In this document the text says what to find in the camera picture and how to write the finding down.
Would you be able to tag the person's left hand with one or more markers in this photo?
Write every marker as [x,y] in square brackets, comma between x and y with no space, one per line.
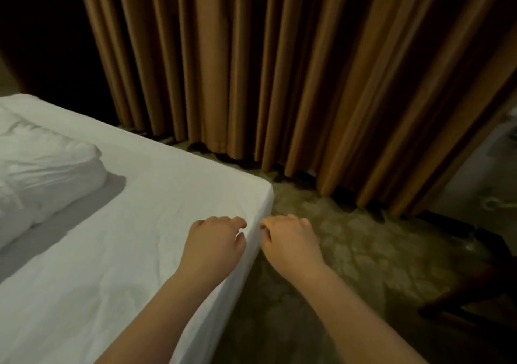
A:
[212,251]

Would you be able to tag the person's right hand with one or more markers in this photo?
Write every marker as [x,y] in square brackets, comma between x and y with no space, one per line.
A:
[291,246]

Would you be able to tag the white duvet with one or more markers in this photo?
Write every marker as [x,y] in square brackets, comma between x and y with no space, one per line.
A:
[40,174]

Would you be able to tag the person's left forearm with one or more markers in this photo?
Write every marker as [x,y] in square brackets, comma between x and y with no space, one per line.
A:
[157,327]

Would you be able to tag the person's right forearm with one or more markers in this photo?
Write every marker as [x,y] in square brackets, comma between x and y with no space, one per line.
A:
[363,323]

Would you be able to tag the brown curtain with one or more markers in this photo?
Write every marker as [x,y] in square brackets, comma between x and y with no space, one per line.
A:
[323,69]

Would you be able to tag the dark wooden column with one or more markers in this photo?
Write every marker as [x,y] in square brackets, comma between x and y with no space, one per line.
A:
[48,36]

